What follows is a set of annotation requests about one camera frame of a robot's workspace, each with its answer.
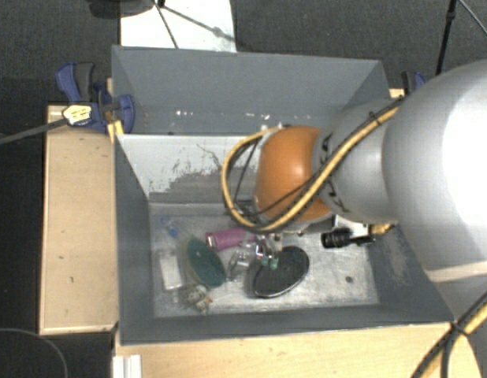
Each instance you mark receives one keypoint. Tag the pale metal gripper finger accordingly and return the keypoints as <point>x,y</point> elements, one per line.
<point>243,258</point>
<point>233,268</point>

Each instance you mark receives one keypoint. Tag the pink cylinder with dark cap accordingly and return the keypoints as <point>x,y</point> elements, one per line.
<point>229,238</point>

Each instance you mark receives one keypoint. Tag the dark green round disc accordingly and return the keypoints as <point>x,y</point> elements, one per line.
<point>204,262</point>

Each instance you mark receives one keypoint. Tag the black oval disc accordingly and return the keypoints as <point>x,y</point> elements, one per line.
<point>285,276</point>

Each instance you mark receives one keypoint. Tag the small grey crumpled thing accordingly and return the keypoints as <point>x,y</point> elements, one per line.
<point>196,297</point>

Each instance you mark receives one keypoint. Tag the clear plastic bottle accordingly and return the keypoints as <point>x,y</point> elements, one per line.
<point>170,266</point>

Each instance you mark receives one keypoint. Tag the pale wood flat board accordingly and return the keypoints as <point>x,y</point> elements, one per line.
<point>78,219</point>

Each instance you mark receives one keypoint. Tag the grey metal bin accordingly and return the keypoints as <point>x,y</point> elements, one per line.
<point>212,89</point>

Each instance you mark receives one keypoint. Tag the black cylinder on white bracket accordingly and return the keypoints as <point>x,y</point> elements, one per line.
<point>338,238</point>

